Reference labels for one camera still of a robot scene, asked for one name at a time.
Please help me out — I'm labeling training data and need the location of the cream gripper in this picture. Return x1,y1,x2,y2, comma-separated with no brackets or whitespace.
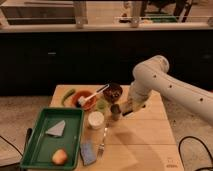
120,100,145,114

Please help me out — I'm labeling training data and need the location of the black and tan eraser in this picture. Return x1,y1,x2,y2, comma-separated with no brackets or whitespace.
122,110,133,117

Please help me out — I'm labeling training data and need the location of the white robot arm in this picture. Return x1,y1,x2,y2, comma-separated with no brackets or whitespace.
120,55,213,126

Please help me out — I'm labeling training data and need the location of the small metal cup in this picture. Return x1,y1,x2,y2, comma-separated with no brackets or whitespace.
110,104,121,121

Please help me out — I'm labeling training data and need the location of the light green cup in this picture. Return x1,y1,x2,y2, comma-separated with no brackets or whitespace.
96,99,109,113

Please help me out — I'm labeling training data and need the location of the dark brown bowl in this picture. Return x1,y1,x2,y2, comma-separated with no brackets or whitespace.
103,83,123,103

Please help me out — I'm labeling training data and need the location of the white round container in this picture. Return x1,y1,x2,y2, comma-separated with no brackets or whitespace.
88,111,104,129

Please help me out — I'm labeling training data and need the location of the orange plate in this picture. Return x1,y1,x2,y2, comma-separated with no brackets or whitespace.
71,90,97,111

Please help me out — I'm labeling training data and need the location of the white dish brush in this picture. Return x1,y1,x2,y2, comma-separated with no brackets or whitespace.
77,84,109,107

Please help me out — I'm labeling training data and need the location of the silver fork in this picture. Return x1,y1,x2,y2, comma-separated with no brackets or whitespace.
97,123,109,157

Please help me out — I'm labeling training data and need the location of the green pepper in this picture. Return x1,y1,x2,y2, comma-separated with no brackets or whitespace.
61,89,75,106

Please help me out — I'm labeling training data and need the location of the blue sponge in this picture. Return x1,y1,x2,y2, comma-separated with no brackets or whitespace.
80,141,96,166

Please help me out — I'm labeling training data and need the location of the grey triangular cloth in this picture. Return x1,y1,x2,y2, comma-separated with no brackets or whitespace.
46,120,66,137

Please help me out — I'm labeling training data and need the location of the orange fruit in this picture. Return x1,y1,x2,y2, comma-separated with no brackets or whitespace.
52,149,68,165

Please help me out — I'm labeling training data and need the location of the green plastic tray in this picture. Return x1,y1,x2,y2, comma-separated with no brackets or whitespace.
20,107,84,171

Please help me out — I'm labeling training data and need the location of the black cable right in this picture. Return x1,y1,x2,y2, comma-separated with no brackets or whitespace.
178,135,213,171

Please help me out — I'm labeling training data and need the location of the black cable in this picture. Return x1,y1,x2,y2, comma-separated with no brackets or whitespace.
0,135,24,169
178,135,213,171

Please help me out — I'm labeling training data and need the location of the black cable left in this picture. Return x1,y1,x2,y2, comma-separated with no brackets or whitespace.
0,135,24,169

